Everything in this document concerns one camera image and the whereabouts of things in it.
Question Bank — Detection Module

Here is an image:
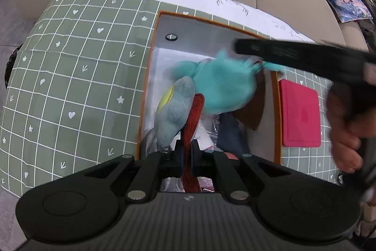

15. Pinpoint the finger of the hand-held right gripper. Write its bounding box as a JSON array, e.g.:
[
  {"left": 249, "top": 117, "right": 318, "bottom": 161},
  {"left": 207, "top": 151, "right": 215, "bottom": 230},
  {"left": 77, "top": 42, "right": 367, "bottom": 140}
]
[{"left": 234, "top": 39, "right": 254, "bottom": 57}]

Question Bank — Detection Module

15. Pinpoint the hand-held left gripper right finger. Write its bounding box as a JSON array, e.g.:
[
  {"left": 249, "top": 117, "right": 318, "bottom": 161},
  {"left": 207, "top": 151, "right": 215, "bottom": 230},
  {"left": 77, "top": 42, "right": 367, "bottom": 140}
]
[{"left": 191, "top": 140, "right": 297, "bottom": 202}]

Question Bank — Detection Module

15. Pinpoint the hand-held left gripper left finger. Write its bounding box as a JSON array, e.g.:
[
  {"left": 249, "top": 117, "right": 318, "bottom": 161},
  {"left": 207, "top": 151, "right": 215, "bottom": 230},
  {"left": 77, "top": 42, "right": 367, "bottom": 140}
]
[{"left": 79, "top": 139, "right": 186, "bottom": 202}]

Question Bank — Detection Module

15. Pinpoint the clear plastic bag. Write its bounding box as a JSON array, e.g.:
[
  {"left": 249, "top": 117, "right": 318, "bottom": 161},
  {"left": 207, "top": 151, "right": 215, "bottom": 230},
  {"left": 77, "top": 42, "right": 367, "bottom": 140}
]
[{"left": 197, "top": 114, "right": 221, "bottom": 151}]

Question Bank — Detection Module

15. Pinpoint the turquoise knitted hat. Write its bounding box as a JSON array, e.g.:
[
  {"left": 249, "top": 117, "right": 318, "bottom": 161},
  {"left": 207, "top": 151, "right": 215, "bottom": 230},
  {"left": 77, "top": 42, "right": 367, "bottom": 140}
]
[{"left": 171, "top": 49, "right": 285, "bottom": 116}]

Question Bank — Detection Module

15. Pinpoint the red knitted cloth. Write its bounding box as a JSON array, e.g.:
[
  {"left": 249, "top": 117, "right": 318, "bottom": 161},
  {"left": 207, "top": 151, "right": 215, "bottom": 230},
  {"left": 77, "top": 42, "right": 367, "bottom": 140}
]
[{"left": 180, "top": 93, "right": 205, "bottom": 193}]

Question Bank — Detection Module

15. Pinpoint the orange box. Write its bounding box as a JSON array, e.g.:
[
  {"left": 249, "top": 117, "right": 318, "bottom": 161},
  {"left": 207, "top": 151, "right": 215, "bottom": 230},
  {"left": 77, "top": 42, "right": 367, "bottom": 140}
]
[{"left": 136, "top": 11, "right": 283, "bottom": 166}]

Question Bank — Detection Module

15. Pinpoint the brown fan-shaped piece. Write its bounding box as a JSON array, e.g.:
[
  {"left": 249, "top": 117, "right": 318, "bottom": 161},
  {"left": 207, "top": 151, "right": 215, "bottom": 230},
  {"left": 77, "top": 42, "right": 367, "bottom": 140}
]
[{"left": 235, "top": 70, "right": 267, "bottom": 131}]

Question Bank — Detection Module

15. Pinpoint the person's right hand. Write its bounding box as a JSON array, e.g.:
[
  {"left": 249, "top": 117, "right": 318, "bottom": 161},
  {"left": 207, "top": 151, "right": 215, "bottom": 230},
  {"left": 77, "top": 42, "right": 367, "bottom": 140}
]
[{"left": 325, "top": 83, "right": 367, "bottom": 173}]

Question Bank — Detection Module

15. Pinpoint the silver foil bag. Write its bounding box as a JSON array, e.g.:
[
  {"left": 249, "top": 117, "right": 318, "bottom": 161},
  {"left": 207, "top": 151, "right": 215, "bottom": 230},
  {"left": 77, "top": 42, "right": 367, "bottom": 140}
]
[{"left": 142, "top": 129, "right": 161, "bottom": 158}]

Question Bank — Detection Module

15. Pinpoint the navy cloth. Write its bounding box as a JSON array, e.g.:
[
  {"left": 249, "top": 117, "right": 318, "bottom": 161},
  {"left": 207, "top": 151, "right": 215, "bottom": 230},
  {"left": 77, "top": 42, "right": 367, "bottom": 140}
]
[{"left": 217, "top": 113, "right": 250, "bottom": 158}]

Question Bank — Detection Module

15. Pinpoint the grey plush toy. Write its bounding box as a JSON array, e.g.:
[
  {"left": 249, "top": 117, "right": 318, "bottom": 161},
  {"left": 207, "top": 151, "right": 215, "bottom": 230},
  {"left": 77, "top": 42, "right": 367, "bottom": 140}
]
[{"left": 154, "top": 76, "right": 196, "bottom": 150}]

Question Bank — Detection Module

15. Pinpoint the green checked tablecloth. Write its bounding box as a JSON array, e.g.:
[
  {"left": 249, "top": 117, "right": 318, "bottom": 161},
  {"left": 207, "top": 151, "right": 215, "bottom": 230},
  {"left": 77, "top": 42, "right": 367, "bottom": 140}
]
[{"left": 0, "top": 0, "right": 344, "bottom": 199}]

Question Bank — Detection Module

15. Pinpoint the black round object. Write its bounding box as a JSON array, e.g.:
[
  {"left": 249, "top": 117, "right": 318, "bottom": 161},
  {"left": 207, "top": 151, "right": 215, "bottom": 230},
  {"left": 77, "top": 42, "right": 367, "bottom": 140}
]
[{"left": 4, "top": 44, "right": 24, "bottom": 90}]

